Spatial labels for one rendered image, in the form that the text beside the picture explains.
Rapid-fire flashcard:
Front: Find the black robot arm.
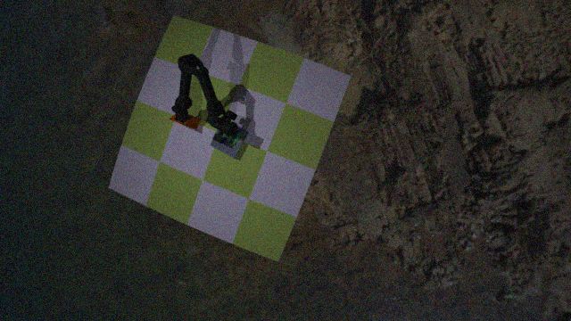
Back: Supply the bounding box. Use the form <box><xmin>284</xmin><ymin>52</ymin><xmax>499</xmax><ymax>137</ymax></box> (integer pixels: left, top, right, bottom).
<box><xmin>171</xmin><ymin>54</ymin><xmax>238</xmax><ymax>136</ymax></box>

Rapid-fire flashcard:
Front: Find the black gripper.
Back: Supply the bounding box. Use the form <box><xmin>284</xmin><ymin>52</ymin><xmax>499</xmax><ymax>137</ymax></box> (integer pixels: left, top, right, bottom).
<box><xmin>213</xmin><ymin>110</ymin><xmax>237</xmax><ymax>144</ymax></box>

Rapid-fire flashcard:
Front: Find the dark grey switch panel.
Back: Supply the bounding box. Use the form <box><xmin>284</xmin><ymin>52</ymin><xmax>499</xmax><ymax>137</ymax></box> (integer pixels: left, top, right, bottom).
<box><xmin>210</xmin><ymin>127</ymin><xmax>248</xmax><ymax>159</ymax></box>

